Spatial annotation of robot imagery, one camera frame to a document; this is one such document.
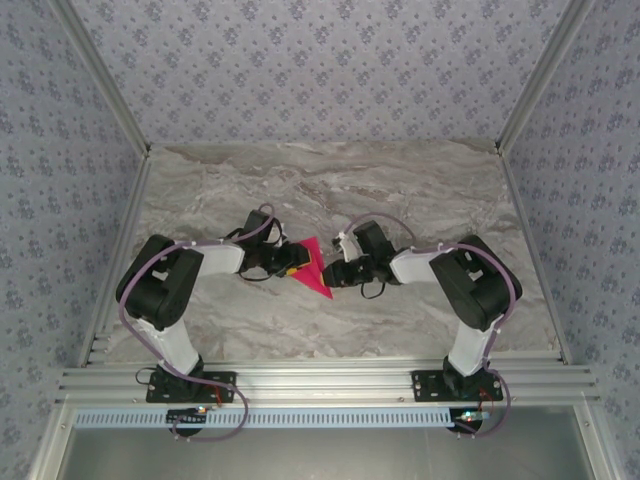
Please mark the pink paper sheet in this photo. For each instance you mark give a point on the pink paper sheet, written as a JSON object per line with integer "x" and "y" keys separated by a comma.
{"x": 315, "y": 280}

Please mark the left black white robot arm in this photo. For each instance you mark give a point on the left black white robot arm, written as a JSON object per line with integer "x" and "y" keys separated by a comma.
{"x": 160, "y": 295}

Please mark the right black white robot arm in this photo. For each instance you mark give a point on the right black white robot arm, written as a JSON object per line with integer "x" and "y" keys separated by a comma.
{"x": 475, "y": 295}

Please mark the grey metal sheet panel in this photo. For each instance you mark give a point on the grey metal sheet panel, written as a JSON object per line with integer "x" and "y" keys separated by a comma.
{"x": 320, "y": 455}

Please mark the small black electronics board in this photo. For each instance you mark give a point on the small black electronics board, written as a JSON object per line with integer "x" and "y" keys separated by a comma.
{"x": 185, "y": 416}
{"x": 467, "y": 416}

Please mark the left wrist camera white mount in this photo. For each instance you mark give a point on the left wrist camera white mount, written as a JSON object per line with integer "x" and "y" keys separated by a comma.
{"x": 283, "y": 241}

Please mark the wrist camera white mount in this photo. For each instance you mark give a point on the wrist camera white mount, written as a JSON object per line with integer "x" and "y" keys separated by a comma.
{"x": 346, "y": 247}
{"x": 283, "y": 241}

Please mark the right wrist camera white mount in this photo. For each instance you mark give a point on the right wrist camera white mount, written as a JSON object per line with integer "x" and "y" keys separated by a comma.
{"x": 346, "y": 247}

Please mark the aluminium mounting rail beam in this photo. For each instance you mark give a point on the aluminium mounting rail beam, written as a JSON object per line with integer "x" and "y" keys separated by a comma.
{"x": 320, "y": 385}

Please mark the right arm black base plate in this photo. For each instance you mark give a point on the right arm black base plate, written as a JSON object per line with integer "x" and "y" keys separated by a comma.
{"x": 422, "y": 387}

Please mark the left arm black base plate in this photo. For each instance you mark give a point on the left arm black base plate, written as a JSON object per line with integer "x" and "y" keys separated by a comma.
{"x": 160, "y": 395}

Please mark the aluminium frame post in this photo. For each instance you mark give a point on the aluminium frame post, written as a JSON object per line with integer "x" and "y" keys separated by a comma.
{"x": 540, "y": 75}
{"x": 104, "y": 75}

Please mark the short aluminium frame beam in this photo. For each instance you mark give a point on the short aluminium frame beam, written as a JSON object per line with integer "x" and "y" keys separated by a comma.
{"x": 597, "y": 445}
{"x": 50, "y": 445}

